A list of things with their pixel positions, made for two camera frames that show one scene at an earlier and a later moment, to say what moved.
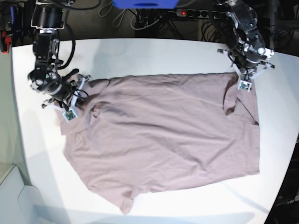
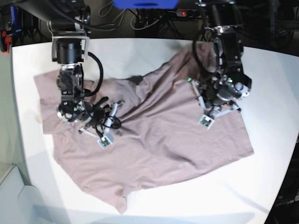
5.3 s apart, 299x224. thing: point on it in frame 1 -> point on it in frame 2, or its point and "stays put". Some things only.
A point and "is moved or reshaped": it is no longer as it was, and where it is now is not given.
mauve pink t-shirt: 134,135 is moved or reshaped
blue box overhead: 146,4 stays put
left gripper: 62,92 -> 96,112
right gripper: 246,61 -> 217,93
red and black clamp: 4,42 stays put
